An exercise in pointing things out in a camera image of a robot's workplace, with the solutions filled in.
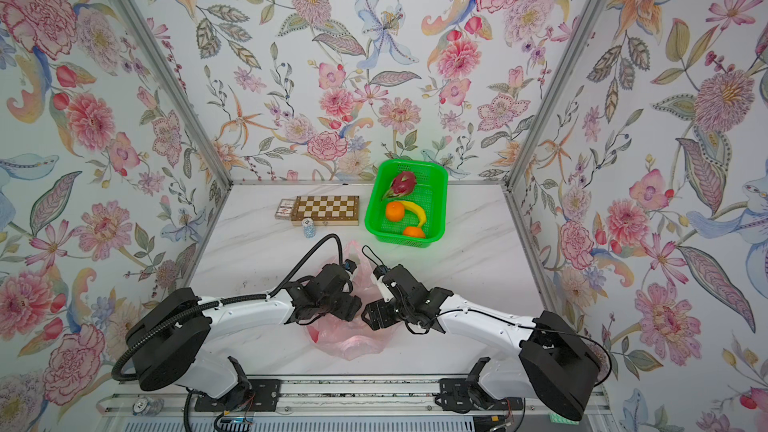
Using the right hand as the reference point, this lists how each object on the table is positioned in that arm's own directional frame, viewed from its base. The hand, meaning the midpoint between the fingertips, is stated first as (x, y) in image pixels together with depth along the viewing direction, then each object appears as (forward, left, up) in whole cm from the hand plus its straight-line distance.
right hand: (371, 311), depth 82 cm
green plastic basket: (+50, -19, -6) cm, 54 cm away
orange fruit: (+37, -5, -1) cm, 37 cm away
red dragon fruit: (+48, -8, +1) cm, 49 cm away
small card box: (+38, +35, -3) cm, 52 cm away
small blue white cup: (+28, +23, -1) cm, 36 cm away
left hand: (+3, +5, -3) cm, 7 cm away
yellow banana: (+41, -11, -3) cm, 43 cm away
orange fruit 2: (+26, -12, +1) cm, 29 cm away
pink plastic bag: (-12, +3, +15) cm, 20 cm away
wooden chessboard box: (+38, +19, -3) cm, 43 cm away
